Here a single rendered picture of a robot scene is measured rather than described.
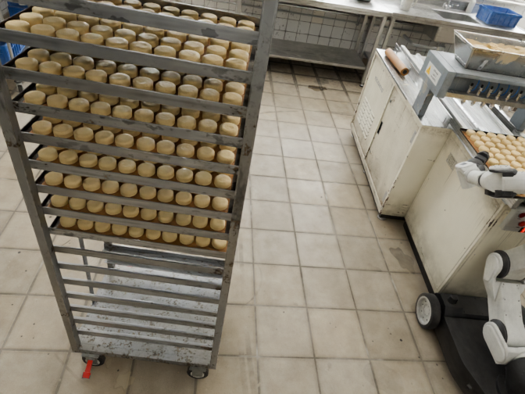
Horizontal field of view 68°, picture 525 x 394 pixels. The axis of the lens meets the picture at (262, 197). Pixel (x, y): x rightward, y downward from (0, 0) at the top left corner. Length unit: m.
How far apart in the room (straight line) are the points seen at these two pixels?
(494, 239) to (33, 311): 2.39
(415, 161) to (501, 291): 0.93
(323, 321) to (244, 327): 0.45
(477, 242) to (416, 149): 0.72
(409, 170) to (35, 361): 2.37
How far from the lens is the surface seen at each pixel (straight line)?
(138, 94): 1.02
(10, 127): 1.18
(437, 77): 2.56
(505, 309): 2.37
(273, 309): 2.28
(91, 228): 1.44
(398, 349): 2.41
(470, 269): 2.50
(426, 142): 2.68
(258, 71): 0.90
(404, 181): 2.82
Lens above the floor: 1.88
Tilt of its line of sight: 40 degrees down
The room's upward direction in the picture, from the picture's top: 12 degrees clockwise
